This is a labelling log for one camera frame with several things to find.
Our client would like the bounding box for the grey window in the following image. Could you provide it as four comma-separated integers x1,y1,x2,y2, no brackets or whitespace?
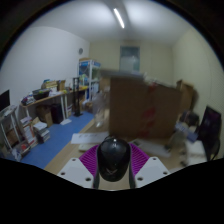
119,45,141,73

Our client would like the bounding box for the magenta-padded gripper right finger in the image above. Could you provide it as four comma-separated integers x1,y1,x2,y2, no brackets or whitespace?
128,143,172,190

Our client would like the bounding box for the black floor stand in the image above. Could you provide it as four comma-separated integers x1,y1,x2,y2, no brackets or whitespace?
72,77,84,117

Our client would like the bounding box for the white shelf unit with books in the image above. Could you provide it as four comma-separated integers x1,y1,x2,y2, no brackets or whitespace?
0,106,51,158

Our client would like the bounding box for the black computer mouse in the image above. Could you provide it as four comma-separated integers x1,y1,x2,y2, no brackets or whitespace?
96,136,132,183

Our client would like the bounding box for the clear glass jar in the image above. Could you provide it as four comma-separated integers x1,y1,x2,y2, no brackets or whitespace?
92,91,109,128

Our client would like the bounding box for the wooden side desk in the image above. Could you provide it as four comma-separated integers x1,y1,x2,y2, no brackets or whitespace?
20,79,89,123

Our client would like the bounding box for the black office chair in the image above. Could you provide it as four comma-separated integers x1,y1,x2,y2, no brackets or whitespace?
196,105,223,161

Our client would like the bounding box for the open brown cardboard box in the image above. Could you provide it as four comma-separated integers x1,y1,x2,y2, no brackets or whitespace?
175,79,196,111

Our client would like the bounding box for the large brown cardboard box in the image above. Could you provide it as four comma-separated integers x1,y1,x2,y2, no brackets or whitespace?
109,75,183,139

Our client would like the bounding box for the white and blue cabinet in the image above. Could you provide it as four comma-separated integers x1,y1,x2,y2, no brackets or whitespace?
78,59,102,101

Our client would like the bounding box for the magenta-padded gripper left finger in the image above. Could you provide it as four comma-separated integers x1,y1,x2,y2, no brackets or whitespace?
57,144,101,190

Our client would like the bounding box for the ceiling light tube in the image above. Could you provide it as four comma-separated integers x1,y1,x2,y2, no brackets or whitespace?
113,8,126,29

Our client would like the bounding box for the black monitor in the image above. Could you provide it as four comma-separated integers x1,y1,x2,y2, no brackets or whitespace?
0,89,11,112

